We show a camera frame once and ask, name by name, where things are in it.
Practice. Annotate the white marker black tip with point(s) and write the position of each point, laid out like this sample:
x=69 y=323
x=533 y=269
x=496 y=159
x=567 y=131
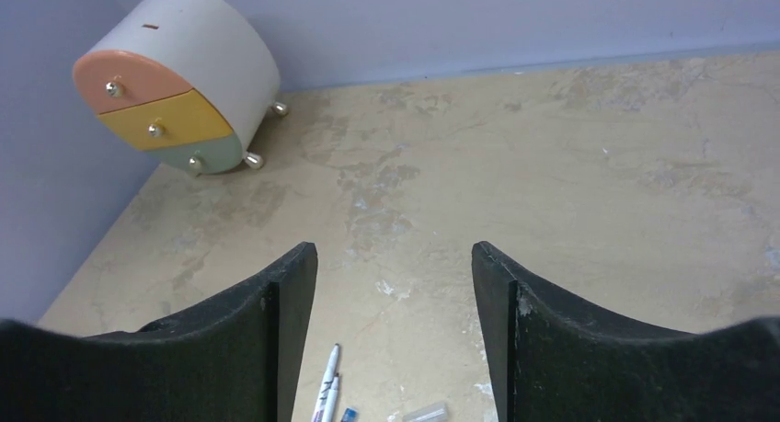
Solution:
x=326 y=383

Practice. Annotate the white marker blue tip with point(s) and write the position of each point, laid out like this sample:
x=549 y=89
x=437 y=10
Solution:
x=329 y=408

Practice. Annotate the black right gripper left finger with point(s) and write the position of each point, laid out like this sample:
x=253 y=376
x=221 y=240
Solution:
x=235 y=356

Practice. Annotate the clear pen cap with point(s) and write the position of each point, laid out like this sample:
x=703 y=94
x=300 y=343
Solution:
x=437 y=412

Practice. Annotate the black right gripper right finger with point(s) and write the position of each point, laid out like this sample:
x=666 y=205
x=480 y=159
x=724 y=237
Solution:
x=554 y=356

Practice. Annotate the small three-drawer pastel cabinet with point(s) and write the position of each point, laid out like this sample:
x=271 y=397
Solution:
x=186 y=81

